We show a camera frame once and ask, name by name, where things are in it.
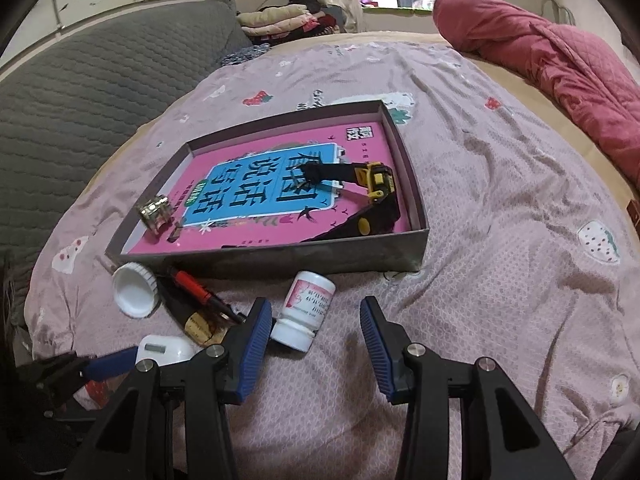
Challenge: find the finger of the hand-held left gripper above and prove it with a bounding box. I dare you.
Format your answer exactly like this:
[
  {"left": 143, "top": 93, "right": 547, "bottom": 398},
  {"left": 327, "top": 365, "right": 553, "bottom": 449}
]
[{"left": 82, "top": 346, "right": 140, "bottom": 382}]

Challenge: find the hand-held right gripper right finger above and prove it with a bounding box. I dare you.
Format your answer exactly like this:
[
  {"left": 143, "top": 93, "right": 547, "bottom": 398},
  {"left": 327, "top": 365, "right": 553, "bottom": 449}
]
[{"left": 360, "top": 296, "right": 576, "bottom": 480}]

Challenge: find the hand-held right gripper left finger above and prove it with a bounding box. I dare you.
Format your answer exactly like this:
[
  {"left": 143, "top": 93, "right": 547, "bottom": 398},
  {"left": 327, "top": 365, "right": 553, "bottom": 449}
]
[{"left": 65, "top": 297, "right": 275, "bottom": 480}]

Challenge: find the white earbuds case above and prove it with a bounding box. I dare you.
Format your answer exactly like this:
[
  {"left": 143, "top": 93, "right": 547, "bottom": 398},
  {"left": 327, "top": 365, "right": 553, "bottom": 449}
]
[{"left": 136, "top": 334, "right": 200, "bottom": 366}]

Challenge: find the white pill bottle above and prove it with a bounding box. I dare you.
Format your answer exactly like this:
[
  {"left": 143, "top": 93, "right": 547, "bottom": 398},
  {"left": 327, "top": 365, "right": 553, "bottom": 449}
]
[{"left": 270, "top": 270, "right": 337, "bottom": 352}]

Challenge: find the white ribbed bottle cap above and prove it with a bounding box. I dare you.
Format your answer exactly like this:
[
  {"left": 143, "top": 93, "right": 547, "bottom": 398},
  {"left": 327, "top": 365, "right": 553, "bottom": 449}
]
[{"left": 111, "top": 262, "right": 161, "bottom": 318}]

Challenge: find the shallow grey cardboard box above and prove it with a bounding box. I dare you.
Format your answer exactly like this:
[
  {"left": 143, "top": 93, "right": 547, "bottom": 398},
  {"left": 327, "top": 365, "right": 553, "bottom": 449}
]
[{"left": 104, "top": 100, "right": 431, "bottom": 278}]

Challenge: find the pink blue book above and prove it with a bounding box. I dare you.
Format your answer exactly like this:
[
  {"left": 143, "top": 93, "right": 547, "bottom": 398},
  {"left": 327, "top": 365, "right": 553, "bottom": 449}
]
[{"left": 125, "top": 121, "right": 412, "bottom": 256}]

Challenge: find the brass metal fitting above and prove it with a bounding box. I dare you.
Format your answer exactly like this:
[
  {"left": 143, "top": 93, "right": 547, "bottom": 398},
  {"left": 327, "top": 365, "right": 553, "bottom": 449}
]
[{"left": 136, "top": 194, "right": 173, "bottom": 236}]

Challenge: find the pink printed bed sheet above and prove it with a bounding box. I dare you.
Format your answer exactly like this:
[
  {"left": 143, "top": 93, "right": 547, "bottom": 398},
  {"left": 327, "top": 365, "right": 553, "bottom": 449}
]
[{"left": 22, "top": 42, "right": 633, "bottom": 480}]

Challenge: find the grey quilted headboard cushion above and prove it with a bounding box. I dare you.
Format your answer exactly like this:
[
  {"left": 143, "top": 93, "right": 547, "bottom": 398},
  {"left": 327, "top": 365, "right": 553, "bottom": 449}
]
[{"left": 0, "top": 0, "right": 253, "bottom": 266}]

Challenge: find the blue patterned cloth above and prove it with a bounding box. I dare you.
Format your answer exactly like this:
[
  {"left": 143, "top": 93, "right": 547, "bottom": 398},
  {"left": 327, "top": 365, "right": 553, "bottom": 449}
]
[{"left": 220, "top": 42, "right": 272, "bottom": 67}]

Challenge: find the stack of folded clothes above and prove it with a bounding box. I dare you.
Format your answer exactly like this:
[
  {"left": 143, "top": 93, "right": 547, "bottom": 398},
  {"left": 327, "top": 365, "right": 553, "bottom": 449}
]
[{"left": 236, "top": 0, "right": 351, "bottom": 38}]

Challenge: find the red quilted blanket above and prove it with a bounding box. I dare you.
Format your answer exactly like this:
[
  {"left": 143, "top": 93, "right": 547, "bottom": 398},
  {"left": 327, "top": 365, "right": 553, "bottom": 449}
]
[{"left": 432, "top": 0, "right": 640, "bottom": 186}]

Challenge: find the black yellow strap tool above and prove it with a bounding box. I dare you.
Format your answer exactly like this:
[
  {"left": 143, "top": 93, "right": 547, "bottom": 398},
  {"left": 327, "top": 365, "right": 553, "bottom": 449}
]
[{"left": 302, "top": 160, "right": 403, "bottom": 238}]

